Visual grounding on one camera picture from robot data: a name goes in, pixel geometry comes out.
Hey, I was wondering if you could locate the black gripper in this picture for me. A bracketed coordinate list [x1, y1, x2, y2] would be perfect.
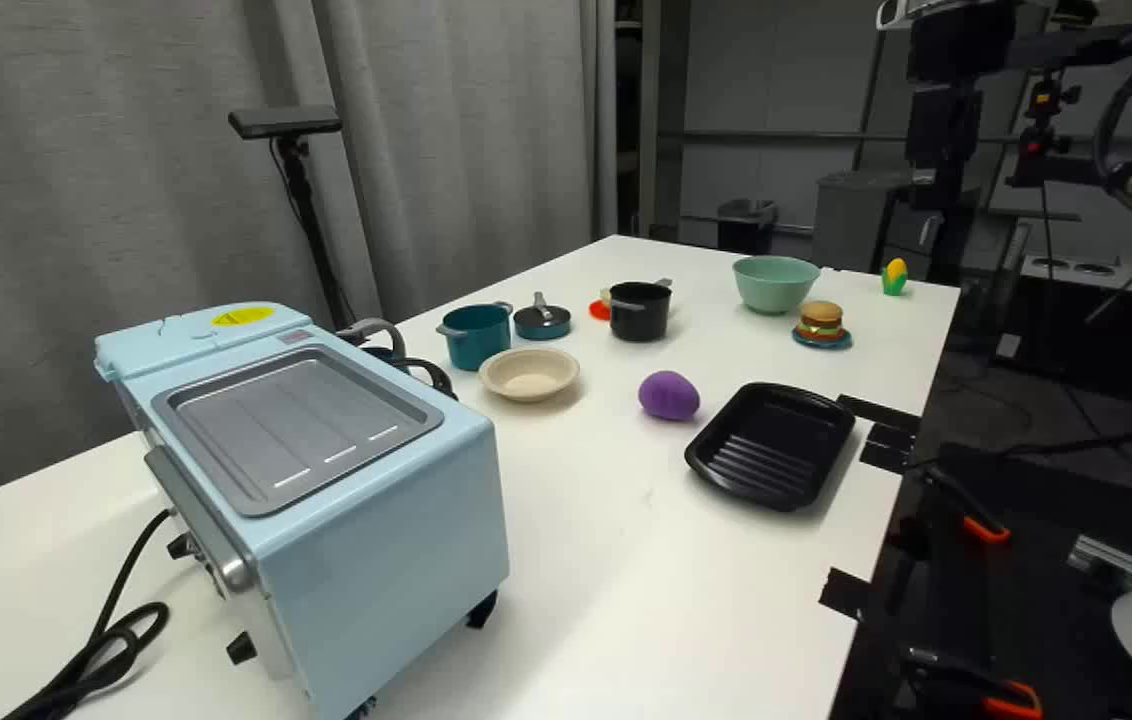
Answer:
[904, 84, 993, 218]

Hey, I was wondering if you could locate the light blue toy oven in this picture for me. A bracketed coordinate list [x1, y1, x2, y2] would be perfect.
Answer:
[93, 300, 514, 720]

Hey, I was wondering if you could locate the grey metal cabinet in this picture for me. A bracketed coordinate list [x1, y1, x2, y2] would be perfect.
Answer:
[811, 167, 944, 282]

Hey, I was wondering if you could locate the toy burger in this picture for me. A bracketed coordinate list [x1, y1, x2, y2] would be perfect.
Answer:
[795, 296, 847, 337]

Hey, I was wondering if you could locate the small blue plate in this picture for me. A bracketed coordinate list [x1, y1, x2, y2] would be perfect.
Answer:
[793, 319, 855, 357]

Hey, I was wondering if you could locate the mint green bowl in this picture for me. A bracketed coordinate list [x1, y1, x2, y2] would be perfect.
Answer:
[727, 254, 823, 319]

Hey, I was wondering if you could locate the black bin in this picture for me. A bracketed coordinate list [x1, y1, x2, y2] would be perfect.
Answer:
[711, 195, 786, 261]

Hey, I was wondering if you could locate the black tape strip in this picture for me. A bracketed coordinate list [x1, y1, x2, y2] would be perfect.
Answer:
[836, 392, 923, 475]
[818, 566, 886, 620]

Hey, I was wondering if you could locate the black ridged grill tray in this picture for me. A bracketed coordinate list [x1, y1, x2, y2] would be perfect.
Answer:
[681, 379, 861, 515]

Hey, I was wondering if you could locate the purple toy plum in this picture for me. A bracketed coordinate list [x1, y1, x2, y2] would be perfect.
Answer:
[636, 368, 706, 428]

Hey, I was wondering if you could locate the beige shallow bowl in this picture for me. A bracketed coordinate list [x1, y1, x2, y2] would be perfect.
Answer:
[475, 343, 583, 410]

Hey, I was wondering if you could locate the teal toy pot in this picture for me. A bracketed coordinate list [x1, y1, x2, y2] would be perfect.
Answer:
[438, 300, 516, 376]

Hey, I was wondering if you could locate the teal toy kettle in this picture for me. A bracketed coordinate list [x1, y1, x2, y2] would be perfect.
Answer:
[342, 318, 461, 400]

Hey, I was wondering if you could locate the grey curtain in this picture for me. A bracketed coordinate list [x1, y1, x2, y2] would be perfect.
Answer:
[0, 0, 619, 515]

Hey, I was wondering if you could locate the black camera clamp mount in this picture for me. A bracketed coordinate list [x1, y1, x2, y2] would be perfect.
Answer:
[1008, 70, 1085, 193]

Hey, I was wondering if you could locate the black bar camera on clamp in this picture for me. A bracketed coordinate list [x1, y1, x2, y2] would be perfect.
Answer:
[1005, 19, 1132, 72]

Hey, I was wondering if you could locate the black clamp orange handle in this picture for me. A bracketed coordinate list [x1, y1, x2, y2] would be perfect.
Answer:
[900, 646, 1050, 720]
[914, 459, 1016, 553]

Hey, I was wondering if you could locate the black saucepan grey handle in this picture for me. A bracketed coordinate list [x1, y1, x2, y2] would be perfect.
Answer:
[607, 271, 678, 343]

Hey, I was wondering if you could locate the aluminium rail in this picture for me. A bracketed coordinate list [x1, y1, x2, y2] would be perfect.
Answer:
[1063, 529, 1132, 591]

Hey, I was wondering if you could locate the black camera pole stand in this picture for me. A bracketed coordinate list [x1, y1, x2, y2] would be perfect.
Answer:
[270, 131, 355, 331]

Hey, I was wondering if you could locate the black bar camera on pole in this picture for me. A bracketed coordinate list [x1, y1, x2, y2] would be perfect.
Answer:
[224, 104, 345, 144]

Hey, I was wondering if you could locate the black oven power cord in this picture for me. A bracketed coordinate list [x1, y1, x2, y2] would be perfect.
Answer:
[0, 506, 181, 720]

